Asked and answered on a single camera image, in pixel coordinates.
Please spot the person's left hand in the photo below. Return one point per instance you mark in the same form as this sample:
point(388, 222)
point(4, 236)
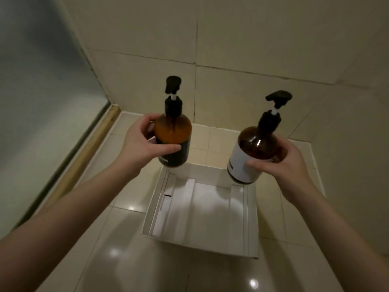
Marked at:
point(136, 149)

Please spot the person's right hand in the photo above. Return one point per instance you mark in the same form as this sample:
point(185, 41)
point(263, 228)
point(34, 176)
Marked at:
point(291, 173)

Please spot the person's left forearm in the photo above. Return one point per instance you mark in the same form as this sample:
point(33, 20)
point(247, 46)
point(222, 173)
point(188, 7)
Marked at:
point(60, 215)

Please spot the person's right forearm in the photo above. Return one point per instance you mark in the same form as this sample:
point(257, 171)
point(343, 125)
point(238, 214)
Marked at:
point(343, 240)

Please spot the white cardboard box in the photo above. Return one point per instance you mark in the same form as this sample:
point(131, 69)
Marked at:
point(209, 209)

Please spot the frosted glass shower panel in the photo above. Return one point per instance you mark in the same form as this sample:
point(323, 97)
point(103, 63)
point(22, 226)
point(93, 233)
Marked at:
point(39, 88)

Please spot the amber pump bottle black label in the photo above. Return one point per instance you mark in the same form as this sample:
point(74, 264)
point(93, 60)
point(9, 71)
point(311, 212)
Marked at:
point(174, 133)

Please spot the amber pump bottle white label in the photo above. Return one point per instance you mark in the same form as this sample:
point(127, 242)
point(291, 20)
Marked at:
point(243, 161)

